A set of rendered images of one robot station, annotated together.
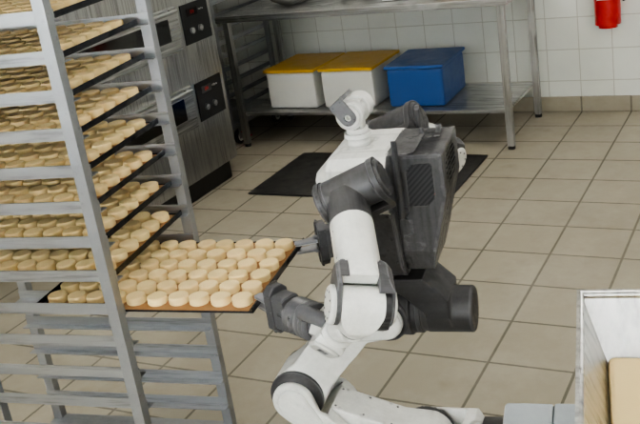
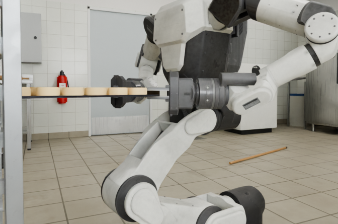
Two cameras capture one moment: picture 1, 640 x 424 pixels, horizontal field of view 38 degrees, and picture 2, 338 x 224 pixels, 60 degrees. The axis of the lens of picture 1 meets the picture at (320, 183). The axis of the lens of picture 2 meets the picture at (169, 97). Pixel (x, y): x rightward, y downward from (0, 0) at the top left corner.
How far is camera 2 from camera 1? 194 cm
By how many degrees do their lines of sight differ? 56
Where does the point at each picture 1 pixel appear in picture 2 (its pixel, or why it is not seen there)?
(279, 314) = (187, 92)
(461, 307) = not seen: hidden behind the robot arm
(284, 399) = (139, 198)
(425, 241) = (236, 58)
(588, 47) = (52, 112)
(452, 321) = (234, 118)
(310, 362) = (150, 164)
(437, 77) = not seen: outside the picture
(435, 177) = not seen: hidden behind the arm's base
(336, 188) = not seen: outside the picture
